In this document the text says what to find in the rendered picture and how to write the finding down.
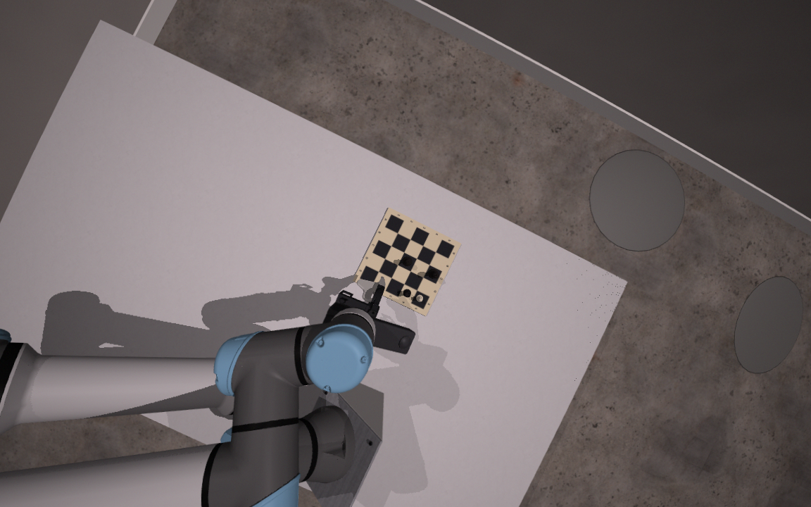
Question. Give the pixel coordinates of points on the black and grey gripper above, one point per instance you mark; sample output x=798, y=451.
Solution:
x=344, y=301

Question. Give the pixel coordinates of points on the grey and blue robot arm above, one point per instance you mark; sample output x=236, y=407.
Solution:
x=254, y=377

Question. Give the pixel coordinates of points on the black and cream chessboard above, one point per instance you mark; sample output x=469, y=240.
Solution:
x=399, y=236

